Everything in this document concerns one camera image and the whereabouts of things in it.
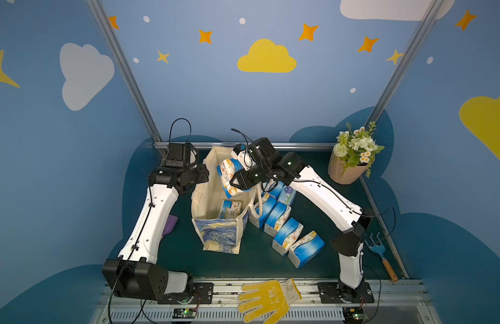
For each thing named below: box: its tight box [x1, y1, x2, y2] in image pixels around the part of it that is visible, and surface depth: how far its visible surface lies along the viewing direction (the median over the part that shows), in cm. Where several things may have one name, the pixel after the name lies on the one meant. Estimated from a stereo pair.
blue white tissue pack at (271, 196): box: [260, 180, 285, 205], surface depth 94 cm
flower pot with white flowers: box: [327, 121, 386, 185], surface depth 90 cm
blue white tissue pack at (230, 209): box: [218, 199, 243, 220], surface depth 92 cm
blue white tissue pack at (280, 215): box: [263, 201, 292, 238], surface depth 88 cm
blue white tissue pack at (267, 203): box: [248, 193, 278, 229], surface depth 92 cm
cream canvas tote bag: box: [190, 145, 263, 255], surface depth 74 cm
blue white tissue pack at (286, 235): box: [271, 217, 305, 256], surface depth 83 cm
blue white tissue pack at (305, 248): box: [287, 230, 325, 269], surface depth 79 cm
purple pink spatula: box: [162, 214, 179, 237], surface depth 93 cm
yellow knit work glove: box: [237, 278, 303, 324], surface depth 75 cm
